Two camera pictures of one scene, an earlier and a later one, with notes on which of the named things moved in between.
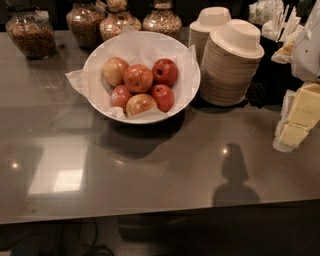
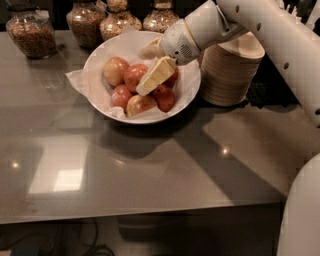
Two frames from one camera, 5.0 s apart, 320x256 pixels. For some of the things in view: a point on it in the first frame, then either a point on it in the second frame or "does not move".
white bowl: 141,77 does not move
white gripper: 307,56 to 177,42
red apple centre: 138,78 does not move
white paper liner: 137,47 does not move
